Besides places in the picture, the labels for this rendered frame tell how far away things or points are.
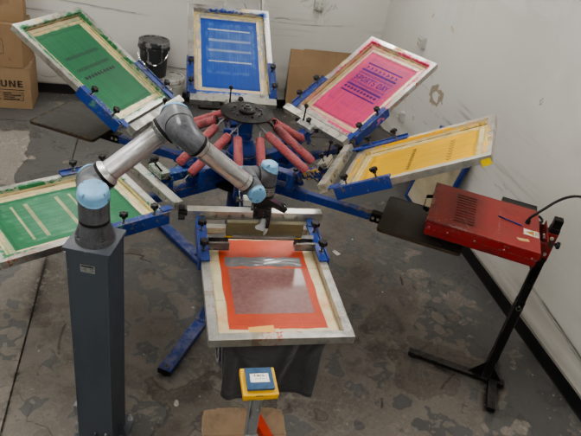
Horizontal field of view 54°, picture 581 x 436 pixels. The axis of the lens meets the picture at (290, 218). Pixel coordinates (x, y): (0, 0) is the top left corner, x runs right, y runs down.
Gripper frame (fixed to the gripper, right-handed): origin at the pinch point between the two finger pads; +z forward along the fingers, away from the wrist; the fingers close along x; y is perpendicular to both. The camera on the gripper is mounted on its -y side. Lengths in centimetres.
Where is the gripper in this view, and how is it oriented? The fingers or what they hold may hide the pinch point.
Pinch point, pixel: (264, 230)
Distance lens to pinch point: 266.4
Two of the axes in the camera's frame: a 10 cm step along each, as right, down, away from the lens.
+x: 1.9, 5.5, -8.1
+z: -1.5, 8.3, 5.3
